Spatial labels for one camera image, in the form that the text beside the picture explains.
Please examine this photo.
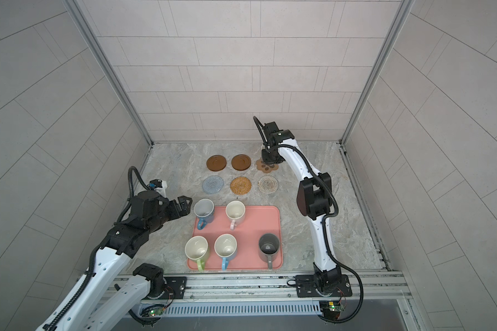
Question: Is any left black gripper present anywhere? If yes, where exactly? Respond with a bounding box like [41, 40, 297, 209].
[144, 195, 194, 235]

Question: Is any blue floral mug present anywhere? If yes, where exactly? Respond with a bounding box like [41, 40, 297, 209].
[194, 199, 215, 230]

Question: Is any cork paw print coaster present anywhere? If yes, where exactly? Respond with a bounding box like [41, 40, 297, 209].
[255, 159, 279, 174]

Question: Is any grey woven round coaster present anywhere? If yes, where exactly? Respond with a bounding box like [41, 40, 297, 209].
[202, 175, 224, 194]

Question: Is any brown wooden coaster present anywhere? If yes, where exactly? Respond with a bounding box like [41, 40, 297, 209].
[207, 154, 227, 172]
[231, 154, 251, 171]

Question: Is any white mug pink handle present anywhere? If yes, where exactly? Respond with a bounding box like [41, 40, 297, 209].
[225, 201, 246, 230]

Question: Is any rattan woven round coaster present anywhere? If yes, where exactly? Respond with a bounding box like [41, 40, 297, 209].
[230, 177, 252, 195]

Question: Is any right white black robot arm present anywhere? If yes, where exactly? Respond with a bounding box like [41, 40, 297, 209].
[253, 116, 364, 324]

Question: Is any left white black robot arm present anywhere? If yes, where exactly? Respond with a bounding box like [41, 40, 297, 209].
[38, 166, 193, 330]

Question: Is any pink rectangular tray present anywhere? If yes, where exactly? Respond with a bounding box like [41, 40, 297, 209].
[184, 205, 283, 273]

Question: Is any dark grey mug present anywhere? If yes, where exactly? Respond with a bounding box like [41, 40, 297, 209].
[258, 233, 280, 270]

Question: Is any left circuit board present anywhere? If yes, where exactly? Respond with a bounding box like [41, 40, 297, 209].
[140, 304, 166, 318]

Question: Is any circuit board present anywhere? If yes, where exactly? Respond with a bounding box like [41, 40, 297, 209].
[319, 301, 346, 322]
[140, 304, 166, 318]

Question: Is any right circuit board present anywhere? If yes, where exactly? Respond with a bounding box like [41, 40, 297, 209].
[319, 301, 346, 322]

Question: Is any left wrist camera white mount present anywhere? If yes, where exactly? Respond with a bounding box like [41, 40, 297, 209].
[149, 179, 167, 198]

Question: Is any white mug green handle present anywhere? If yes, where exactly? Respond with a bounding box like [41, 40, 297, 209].
[184, 236, 210, 272]

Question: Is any white mug blue handle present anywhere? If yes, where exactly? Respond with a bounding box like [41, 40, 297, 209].
[214, 234, 237, 270]

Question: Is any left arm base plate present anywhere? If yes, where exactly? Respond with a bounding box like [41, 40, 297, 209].
[146, 277, 187, 300]

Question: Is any aluminium mounting rail frame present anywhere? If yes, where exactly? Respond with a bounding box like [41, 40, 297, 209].
[98, 266, 422, 330]

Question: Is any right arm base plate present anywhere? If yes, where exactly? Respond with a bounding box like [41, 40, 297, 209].
[288, 274, 353, 298]

